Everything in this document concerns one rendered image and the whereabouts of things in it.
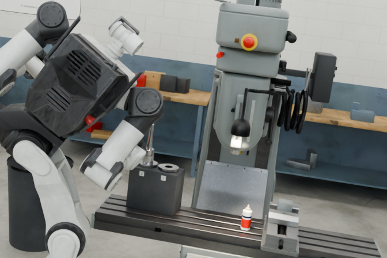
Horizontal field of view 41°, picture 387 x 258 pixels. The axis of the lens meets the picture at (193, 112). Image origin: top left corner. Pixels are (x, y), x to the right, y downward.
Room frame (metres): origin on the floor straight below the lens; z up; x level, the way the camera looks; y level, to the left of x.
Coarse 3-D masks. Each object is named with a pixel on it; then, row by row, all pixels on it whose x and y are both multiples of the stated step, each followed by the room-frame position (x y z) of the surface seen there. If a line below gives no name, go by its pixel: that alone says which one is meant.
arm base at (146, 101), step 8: (136, 88) 1.68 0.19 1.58; (144, 88) 1.68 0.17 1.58; (152, 88) 1.68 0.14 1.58; (136, 96) 1.67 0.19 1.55; (144, 96) 1.66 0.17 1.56; (152, 96) 1.66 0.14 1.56; (160, 96) 1.67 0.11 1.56; (128, 104) 1.70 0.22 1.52; (136, 104) 1.65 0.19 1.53; (144, 104) 1.65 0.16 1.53; (152, 104) 1.65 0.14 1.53; (160, 104) 1.66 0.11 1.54; (128, 112) 1.66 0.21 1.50; (136, 112) 1.65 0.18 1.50; (144, 112) 1.65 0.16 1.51; (152, 112) 1.65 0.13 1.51
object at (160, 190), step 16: (144, 176) 2.14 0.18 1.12; (160, 176) 2.12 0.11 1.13; (176, 176) 2.11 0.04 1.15; (128, 192) 2.16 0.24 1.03; (144, 192) 2.14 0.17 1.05; (160, 192) 2.12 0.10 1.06; (176, 192) 2.12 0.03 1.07; (144, 208) 2.14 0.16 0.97; (160, 208) 2.12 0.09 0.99; (176, 208) 2.15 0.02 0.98
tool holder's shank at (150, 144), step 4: (152, 128) 2.19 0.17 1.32; (148, 132) 2.20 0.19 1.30; (152, 132) 2.19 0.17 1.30; (148, 136) 2.20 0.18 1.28; (152, 136) 2.20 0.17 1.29; (148, 140) 2.20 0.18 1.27; (152, 140) 2.20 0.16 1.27; (148, 144) 2.19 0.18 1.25; (152, 144) 2.20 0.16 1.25; (148, 148) 2.19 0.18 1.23
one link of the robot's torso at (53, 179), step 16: (16, 144) 1.67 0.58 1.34; (32, 144) 1.68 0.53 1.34; (16, 160) 1.66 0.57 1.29; (32, 160) 1.67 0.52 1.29; (48, 160) 1.68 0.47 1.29; (64, 160) 1.81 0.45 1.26; (48, 176) 1.68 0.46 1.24; (64, 176) 1.80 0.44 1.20; (48, 192) 1.70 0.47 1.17; (64, 192) 1.70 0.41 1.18; (48, 208) 1.71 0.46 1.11; (64, 208) 1.71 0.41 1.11; (80, 208) 1.79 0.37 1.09; (48, 224) 1.71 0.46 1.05; (64, 224) 1.70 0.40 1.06; (80, 224) 1.72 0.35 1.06; (80, 240) 1.70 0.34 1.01
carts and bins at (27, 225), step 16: (16, 176) 3.43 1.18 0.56; (32, 176) 3.40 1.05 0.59; (16, 192) 3.44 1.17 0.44; (32, 192) 3.41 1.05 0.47; (16, 208) 3.45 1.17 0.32; (32, 208) 3.42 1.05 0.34; (16, 224) 3.45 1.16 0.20; (32, 224) 3.43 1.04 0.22; (16, 240) 3.46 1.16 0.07; (32, 240) 3.44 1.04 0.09
